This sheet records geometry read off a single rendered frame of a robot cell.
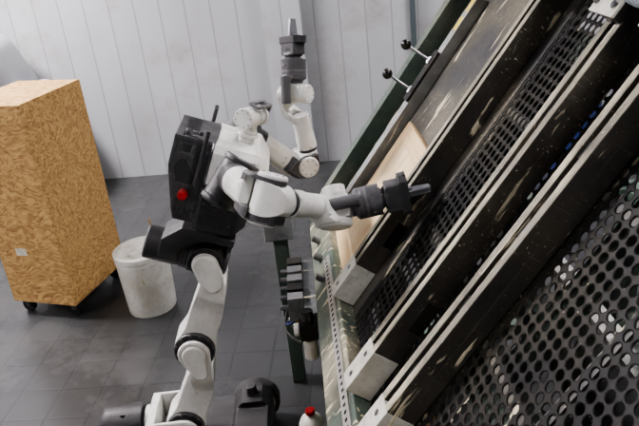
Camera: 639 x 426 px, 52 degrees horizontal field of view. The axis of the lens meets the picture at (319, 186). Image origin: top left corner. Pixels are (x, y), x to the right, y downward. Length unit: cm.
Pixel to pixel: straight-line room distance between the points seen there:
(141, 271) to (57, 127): 88
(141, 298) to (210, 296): 154
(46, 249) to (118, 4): 238
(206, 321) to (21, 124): 165
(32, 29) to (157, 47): 100
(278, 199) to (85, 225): 246
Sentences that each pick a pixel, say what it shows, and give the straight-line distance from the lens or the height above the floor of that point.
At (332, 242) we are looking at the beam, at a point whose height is 90.
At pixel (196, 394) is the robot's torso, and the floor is 42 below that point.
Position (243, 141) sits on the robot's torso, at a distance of 205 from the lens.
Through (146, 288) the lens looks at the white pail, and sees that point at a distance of 371.
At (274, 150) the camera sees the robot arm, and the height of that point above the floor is 122.
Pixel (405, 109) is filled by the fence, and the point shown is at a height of 130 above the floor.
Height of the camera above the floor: 199
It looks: 23 degrees down
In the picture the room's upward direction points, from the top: 6 degrees counter-clockwise
